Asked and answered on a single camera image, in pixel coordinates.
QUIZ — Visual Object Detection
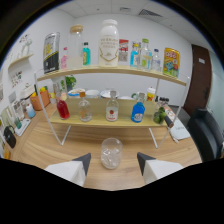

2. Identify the framed picture card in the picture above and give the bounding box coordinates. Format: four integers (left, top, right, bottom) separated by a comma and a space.
11, 99, 26, 121

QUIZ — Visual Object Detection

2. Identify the white kitchen appliance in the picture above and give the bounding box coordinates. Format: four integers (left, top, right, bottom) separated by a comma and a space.
19, 83, 36, 99

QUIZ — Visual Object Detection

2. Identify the tall black yellow can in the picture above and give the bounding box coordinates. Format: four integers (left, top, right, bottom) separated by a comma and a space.
42, 31, 61, 75

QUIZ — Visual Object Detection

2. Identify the black bag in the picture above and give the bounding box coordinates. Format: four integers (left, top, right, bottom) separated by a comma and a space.
3, 125, 17, 149

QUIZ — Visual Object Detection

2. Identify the light blue cup white lid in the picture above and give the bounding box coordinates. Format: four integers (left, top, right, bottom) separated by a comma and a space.
25, 103, 36, 119

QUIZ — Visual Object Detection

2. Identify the large white milk bottle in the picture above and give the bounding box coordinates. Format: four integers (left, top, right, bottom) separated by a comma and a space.
97, 18, 120, 68

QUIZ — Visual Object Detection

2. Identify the ceiling air vent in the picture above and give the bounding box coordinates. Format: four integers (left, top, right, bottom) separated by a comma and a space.
138, 8, 164, 18

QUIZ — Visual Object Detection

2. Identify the light blue bottle yellow cap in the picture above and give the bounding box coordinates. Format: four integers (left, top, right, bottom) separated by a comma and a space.
129, 42, 140, 69

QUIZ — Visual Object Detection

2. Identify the green mug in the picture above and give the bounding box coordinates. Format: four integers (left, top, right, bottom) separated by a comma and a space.
131, 91, 147, 101

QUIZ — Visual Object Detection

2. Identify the glass jar of limes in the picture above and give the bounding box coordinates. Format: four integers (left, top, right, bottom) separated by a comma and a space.
152, 106, 167, 125

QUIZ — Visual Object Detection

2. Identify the clear bottle blue cap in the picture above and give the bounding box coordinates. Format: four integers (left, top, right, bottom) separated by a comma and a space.
150, 48, 162, 73

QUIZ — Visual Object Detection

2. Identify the clear glass with ice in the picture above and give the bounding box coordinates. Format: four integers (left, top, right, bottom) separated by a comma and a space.
100, 137, 124, 170

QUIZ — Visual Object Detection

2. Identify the yellow orange drink can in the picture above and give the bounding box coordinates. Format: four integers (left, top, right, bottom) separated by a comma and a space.
162, 47, 181, 79

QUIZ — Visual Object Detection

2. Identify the instant noodle cup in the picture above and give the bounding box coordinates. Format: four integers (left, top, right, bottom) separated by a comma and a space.
146, 86, 157, 102

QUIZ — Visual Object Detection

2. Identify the orange storage basket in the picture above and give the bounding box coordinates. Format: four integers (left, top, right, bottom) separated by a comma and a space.
29, 89, 51, 112

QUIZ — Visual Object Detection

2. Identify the brown door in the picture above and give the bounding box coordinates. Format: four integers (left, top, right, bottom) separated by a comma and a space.
182, 44, 213, 118

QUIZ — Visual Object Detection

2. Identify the blue rimmed food tub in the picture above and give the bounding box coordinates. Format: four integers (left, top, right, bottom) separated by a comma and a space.
67, 87, 86, 99

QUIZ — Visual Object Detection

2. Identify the wooden wall shelf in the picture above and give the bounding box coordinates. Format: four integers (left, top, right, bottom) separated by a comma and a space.
8, 53, 35, 69

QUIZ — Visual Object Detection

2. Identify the white notebook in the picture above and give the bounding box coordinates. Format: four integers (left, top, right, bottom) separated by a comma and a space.
168, 118, 191, 141

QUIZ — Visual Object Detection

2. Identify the clear bottle orange cap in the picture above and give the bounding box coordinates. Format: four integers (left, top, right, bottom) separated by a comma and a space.
78, 91, 93, 123

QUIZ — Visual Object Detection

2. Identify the small teal bottle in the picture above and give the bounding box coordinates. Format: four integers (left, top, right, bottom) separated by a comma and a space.
82, 41, 92, 67

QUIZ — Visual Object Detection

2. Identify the small red liquid bottle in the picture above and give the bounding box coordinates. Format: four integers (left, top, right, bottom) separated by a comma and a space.
55, 91, 71, 121

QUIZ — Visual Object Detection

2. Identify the green cup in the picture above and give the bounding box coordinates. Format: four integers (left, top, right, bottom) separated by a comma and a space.
13, 116, 23, 130

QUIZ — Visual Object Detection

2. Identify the small pink bottle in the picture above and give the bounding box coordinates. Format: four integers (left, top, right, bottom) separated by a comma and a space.
60, 46, 69, 70

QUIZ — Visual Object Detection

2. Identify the patterned white bowl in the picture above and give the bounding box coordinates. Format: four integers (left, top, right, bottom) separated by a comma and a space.
99, 89, 120, 99

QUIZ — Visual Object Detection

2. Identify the green potted plant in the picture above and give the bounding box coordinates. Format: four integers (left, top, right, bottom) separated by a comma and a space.
64, 75, 78, 92

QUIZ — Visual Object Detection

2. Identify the white frame wooden shelf rack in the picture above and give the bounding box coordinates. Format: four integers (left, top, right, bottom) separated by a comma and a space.
33, 64, 192, 150

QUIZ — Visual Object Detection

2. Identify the black armchair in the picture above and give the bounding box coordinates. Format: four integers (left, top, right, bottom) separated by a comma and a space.
186, 108, 224, 163

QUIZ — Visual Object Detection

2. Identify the white tray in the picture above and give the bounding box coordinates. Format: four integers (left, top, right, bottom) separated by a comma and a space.
13, 118, 32, 138

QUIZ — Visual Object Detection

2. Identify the blue liquid bottle silver cap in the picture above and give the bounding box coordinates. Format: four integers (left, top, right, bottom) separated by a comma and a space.
130, 92, 147, 124

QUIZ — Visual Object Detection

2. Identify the glass jar cork lid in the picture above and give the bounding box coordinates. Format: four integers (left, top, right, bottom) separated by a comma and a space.
66, 24, 85, 70

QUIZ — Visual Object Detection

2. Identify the clear bottle red label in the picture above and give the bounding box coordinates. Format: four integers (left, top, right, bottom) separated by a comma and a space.
105, 90, 120, 123

